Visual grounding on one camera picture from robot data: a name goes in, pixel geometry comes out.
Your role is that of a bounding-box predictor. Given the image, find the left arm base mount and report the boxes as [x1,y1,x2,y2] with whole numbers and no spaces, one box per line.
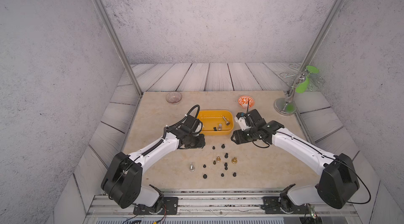
[133,185,178,215]

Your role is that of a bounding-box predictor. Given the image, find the green cup on stand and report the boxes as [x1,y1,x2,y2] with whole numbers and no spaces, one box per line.
[295,66,319,93]

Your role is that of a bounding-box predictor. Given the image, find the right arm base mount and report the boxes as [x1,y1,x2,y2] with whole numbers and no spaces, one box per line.
[260,184,310,215]

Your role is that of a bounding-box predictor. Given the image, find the orange patterned ceramic bowl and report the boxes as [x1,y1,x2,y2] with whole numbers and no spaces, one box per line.
[238,95,255,109]

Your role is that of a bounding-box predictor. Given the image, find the right aluminium corner post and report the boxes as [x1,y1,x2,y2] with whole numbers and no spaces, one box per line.
[286,0,345,96]

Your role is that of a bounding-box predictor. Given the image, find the silver queen chess piece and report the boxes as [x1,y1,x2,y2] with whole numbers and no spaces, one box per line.
[222,116,230,126]

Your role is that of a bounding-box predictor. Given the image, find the left aluminium corner post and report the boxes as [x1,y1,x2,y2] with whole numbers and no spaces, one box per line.
[92,0,143,97]

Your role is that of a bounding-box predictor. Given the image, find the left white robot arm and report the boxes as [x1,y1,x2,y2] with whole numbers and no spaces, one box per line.
[101,126,205,213]

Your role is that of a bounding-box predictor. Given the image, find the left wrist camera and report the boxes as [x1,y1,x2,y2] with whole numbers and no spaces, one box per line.
[181,115,203,134]

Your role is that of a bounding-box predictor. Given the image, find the yellow plastic storage box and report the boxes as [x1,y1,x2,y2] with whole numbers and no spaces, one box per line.
[197,110,234,136]

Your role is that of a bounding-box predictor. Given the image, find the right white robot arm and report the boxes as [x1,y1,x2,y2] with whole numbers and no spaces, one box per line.
[231,120,363,213]

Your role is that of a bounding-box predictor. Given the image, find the aluminium corner post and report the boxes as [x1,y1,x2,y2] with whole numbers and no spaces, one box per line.
[286,0,345,96]
[92,0,143,97]

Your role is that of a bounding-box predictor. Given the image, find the small clear glass bowl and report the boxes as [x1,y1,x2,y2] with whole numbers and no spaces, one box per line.
[166,91,183,105]

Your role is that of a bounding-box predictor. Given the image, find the aluminium rail frame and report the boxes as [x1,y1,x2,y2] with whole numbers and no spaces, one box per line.
[84,188,361,224]

